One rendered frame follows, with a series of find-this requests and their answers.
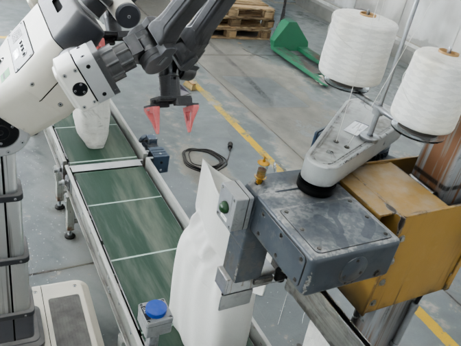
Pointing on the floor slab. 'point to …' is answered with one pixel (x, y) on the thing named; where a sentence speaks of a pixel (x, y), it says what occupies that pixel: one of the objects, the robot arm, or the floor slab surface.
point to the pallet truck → (293, 43)
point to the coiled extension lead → (208, 153)
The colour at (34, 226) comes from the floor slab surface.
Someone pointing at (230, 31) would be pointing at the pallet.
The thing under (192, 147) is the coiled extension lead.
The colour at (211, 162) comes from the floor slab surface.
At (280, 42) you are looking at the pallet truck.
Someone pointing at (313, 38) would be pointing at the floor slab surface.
